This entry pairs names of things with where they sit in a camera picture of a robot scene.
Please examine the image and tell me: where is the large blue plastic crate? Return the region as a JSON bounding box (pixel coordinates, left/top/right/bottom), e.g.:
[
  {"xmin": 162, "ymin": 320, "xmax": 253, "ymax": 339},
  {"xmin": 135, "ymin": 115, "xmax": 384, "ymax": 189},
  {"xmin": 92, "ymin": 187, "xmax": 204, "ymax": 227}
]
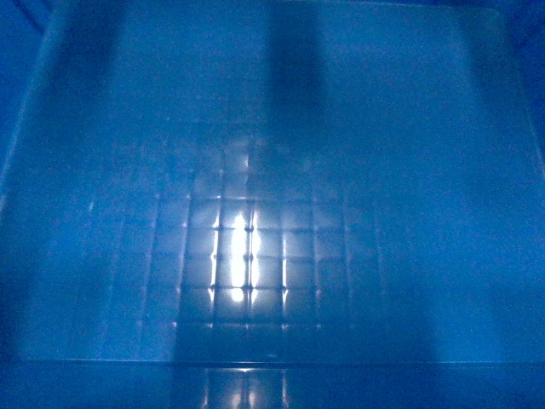
[{"xmin": 1, "ymin": 1, "xmax": 544, "ymax": 408}]

